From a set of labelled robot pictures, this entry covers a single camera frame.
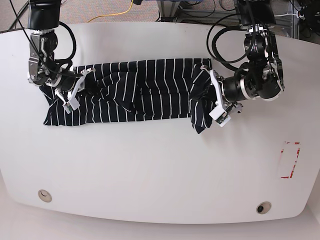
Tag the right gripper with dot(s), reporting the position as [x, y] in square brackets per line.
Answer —
[68, 93]

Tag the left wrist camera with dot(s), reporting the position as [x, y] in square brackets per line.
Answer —
[223, 120]

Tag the left table grommet hole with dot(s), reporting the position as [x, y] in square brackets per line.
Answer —
[45, 196]

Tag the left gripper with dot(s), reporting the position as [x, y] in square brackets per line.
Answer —
[222, 105]

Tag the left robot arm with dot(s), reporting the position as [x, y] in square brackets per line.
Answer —
[257, 74]

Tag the red tape rectangle marking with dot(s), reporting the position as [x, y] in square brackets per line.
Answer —
[289, 155]

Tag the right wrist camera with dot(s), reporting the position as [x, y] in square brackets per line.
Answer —
[67, 108]

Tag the aluminium frame stand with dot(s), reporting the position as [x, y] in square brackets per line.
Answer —
[207, 12]

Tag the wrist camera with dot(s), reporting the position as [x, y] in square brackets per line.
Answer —
[67, 108]
[223, 120]

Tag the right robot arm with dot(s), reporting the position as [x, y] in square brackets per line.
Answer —
[43, 68]

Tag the navy white striped t-shirt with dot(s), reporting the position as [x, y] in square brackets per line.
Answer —
[140, 91]

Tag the table grommet hole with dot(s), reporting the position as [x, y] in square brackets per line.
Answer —
[263, 208]
[45, 196]

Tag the right table grommet hole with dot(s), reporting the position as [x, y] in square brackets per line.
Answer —
[263, 208]

